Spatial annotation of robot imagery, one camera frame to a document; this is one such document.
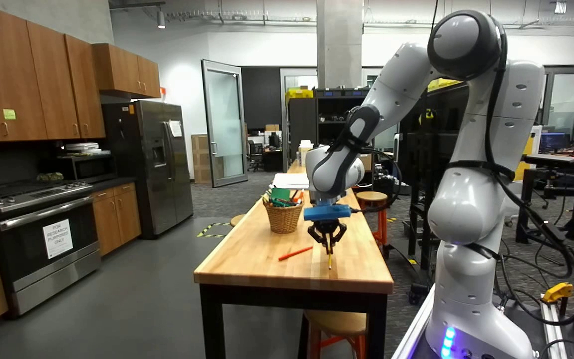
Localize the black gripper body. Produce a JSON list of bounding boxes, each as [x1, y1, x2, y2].
[[308, 219, 352, 247]]

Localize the orange-red pen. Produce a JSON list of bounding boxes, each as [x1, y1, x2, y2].
[[278, 243, 316, 263]]

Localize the aluminium robot base platform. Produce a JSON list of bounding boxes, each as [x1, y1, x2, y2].
[[390, 283, 574, 359]]

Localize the wicker basket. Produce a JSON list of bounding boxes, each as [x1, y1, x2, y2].
[[262, 197, 306, 235]]

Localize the round wooden stool red legs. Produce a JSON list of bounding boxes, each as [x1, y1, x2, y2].
[[302, 309, 370, 359], [356, 189, 392, 253]]

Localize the green paper packets bundle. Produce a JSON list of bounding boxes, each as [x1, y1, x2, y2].
[[266, 183, 308, 209]]

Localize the wooden table black legs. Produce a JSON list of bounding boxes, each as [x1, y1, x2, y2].
[[192, 159, 398, 359]]

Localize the white paper stack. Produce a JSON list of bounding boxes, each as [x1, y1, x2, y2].
[[272, 171, 312, 191]]

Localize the stainless steel refrigerator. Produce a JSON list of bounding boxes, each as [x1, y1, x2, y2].
[[103, 99, 196, 239]]

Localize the yellow plastic case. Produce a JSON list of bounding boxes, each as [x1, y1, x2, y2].
[[425, 75, 467, 95]]

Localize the concrete column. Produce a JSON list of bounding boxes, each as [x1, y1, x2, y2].
[[316, 0, 368, 91]]

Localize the brown base cabinet by refrigerator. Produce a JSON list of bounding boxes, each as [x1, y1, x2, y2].
[[91, 181, 144, 259]]

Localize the yellow clamp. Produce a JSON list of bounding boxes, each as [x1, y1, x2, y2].
[[541, 279, 574, 307]]

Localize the black work desk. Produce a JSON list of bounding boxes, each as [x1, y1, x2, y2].
[[517, 149, 574, 243]]

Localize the microwave oven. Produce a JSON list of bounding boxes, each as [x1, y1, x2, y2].
[[57, 147, 115, 181]]

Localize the brown cabinet above refrigerator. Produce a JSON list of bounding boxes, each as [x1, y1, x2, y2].
[[91, 41, 164, 99]]

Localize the white notice on oven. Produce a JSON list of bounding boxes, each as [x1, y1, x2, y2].
[[41, 217, 77, 261]]

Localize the stainless steel oven range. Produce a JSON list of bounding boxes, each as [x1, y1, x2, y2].
[[0, 179, 105, 317]]

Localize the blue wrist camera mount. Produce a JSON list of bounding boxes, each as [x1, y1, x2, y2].
[[302, 201, 356, 223]]

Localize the glass door grey frame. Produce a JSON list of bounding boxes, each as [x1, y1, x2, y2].
[[200, 57, 250, 189]]

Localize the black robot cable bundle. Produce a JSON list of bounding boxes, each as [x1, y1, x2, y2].
[[483, 157, 574, 329]]

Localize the long brown wall cabinets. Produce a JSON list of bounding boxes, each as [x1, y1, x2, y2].
[[0, 0, 109, 143]]

